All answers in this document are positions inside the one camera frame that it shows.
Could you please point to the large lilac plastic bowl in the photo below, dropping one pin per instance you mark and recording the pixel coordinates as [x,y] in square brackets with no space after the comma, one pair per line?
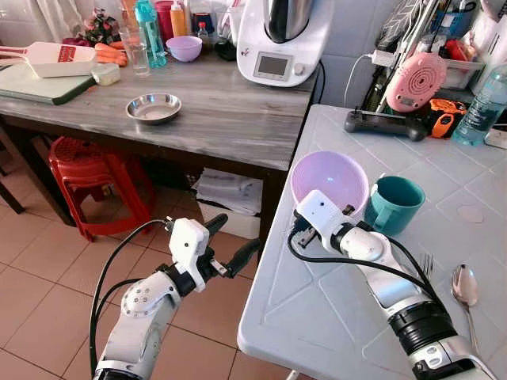
[333,174]

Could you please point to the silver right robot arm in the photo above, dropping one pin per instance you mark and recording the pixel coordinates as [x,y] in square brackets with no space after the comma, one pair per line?
[396,277]

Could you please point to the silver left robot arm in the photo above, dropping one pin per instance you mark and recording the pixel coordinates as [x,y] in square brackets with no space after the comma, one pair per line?
[142,317]

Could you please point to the white box with papers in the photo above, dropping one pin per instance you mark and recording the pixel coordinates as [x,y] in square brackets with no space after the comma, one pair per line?
[230,198]

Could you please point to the shallow steel dish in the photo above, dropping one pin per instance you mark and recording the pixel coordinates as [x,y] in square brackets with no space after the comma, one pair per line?
[154,108]

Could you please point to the red plastic stool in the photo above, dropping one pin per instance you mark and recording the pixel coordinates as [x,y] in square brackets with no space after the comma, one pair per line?
[87,158]

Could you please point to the teal plastic mug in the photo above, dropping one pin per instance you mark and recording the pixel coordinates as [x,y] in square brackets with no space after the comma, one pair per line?
[396,210]

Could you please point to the small lilac bowl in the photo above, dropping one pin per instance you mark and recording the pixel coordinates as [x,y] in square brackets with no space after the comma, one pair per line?
[184,49]

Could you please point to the white kitchen cooking machine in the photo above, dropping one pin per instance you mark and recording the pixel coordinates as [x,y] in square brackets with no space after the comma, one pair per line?
[277,55]

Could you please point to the steel fork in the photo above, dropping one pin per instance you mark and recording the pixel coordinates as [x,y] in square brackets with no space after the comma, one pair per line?
[427,265]

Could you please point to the small cream lidded container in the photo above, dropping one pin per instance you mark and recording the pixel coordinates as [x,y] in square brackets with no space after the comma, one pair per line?
[106,74]

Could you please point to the small red capped bottle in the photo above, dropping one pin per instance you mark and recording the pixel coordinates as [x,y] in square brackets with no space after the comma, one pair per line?
[203,36]

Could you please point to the black handheld controller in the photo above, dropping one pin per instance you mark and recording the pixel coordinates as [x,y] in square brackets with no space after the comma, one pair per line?
[380,123]

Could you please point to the teal blue drink bottle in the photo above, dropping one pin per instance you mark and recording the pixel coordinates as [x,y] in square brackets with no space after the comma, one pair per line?
[150,36]

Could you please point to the orange sauce bottle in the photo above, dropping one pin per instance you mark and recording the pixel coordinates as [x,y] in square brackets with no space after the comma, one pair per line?
[178,20]

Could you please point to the white power strip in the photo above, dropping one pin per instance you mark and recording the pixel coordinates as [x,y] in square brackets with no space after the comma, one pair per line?
[497,138]

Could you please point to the red plastic canister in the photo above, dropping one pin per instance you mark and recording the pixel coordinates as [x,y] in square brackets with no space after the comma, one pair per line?
[163,17]

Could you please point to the steel spoon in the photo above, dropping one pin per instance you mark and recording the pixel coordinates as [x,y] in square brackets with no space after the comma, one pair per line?
[464,285]

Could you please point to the pale green cutting board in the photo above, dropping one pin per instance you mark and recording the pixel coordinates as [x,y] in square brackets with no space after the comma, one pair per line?
[36,87]

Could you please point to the bunch of artificial flowers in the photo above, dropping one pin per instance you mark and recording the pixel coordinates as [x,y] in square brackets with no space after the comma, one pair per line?
[100,28]

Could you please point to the maroon leafy bunch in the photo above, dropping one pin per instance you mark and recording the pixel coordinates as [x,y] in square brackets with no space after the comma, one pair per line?
[75,41]

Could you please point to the white and red mandoline slicer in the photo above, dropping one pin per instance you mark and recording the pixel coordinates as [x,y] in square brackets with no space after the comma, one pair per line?
[47,59]

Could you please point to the clear plastic water bottle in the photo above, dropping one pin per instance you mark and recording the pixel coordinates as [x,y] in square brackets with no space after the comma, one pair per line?
[479,111]

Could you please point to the orange and black tool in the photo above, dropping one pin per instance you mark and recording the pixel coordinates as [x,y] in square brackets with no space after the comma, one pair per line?
[444,119]

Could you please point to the pink round appliance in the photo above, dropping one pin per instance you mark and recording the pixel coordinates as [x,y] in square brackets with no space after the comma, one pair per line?
[416,83]

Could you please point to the white plastic basket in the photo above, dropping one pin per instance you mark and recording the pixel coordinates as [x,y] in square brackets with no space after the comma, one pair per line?
[491,43]

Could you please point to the clear plastic storage box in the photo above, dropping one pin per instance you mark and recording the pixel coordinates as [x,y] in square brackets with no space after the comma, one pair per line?
[463,75]

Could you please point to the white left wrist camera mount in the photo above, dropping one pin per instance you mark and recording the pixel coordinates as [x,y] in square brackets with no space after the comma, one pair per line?
[188,241]

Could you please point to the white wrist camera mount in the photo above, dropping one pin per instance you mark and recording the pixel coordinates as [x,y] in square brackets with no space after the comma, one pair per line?
[188,241]
[323,212]

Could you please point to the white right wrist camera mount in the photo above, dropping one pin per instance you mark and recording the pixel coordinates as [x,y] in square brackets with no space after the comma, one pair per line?
[323,212]

